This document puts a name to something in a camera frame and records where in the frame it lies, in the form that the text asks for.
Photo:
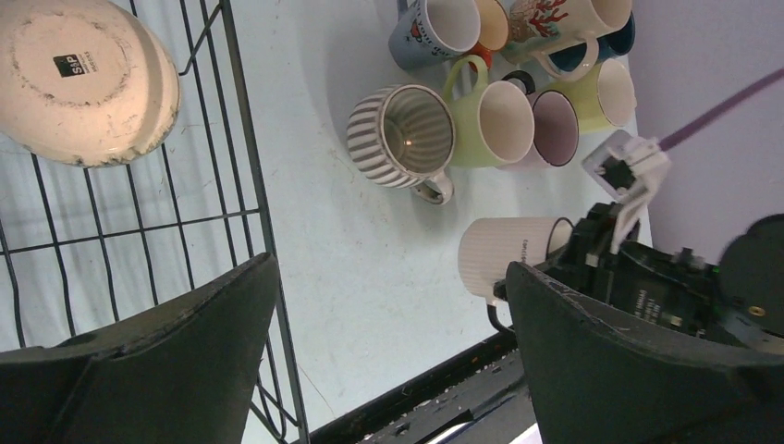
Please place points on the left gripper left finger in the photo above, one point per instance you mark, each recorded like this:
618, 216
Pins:
181, 372

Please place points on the mauve cup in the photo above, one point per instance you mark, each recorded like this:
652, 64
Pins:
556, 126

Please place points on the small orange cup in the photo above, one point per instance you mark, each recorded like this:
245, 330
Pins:
494, 30

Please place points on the dark blue mug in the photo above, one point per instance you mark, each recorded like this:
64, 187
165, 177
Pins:
612, 45

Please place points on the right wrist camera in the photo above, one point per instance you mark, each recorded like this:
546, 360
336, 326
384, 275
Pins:
631, 170

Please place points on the yellow-green cup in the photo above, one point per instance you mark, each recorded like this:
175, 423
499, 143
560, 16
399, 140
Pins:
604, 99

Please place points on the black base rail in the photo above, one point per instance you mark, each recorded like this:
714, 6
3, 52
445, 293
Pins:
478, 396

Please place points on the seashell coral print mug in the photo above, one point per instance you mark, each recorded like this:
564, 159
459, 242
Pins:
539, 28

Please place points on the grey-blue small cup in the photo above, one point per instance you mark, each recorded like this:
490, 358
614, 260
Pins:
429, 33

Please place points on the black wire dish rack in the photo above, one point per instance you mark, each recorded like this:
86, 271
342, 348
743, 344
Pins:
86, 247

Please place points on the light green cup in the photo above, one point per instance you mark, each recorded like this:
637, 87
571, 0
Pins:
494, 123

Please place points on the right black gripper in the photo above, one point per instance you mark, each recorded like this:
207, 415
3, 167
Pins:
677, 290

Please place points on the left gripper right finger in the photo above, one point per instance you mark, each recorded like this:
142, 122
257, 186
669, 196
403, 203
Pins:
599, 375

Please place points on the white ribbed mug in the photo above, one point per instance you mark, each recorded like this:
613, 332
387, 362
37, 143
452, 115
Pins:
403, 136

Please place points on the peach teapot-shaped cup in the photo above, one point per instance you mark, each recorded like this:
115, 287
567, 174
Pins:
84, 83

